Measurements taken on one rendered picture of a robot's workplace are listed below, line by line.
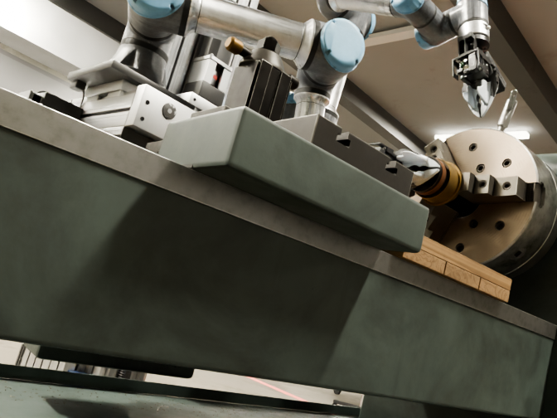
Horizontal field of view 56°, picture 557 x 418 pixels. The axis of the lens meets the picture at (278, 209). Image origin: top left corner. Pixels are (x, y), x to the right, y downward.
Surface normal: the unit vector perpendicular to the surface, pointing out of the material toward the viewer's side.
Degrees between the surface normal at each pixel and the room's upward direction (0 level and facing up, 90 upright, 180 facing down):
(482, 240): 90
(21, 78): 90
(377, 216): 90
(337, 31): 89
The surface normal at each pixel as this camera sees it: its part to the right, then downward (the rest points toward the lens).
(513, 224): -0.74, -0.31
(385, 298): 0.63, 0.03
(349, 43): 0.40, -0.07
